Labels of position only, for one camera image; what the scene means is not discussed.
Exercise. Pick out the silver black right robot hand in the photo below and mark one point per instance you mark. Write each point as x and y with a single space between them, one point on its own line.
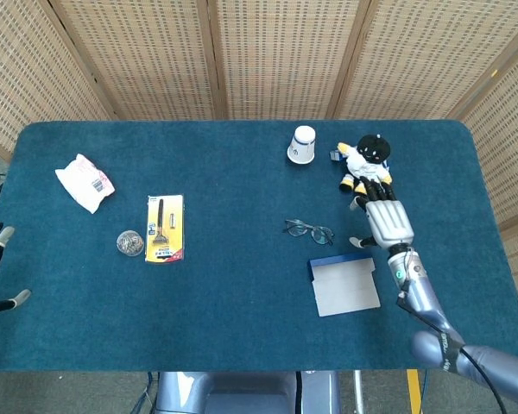
388 222

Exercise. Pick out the blue glasses case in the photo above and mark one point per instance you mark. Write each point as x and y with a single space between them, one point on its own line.
345 289

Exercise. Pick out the black-rimmed eyeglasses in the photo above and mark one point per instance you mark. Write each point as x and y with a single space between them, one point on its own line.
296 228

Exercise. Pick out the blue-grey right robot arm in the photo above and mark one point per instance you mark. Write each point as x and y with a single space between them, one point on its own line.
423 289

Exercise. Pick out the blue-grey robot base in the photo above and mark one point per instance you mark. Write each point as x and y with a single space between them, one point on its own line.
241 394

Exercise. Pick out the black-headed plush doll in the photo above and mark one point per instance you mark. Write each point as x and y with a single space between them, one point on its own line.
364 161

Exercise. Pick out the small blue white cube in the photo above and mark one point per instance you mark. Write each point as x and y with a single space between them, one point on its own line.
335 155

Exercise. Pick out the white pink snack packet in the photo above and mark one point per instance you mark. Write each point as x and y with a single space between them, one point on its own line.
84 183

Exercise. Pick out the white paper cup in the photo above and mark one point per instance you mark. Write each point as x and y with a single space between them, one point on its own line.
301 148

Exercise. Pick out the clear round container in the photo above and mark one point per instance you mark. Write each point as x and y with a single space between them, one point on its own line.
130 243

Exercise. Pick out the blue table mat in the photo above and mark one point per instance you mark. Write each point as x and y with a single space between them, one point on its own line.
241 302

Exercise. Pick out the metal table leg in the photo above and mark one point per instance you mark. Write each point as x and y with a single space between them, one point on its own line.
359 392

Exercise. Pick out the yellow razor blister pack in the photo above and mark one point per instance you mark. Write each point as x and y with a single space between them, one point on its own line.
174 241

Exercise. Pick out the woven rattan folding screen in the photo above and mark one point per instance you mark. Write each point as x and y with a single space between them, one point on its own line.
280 56

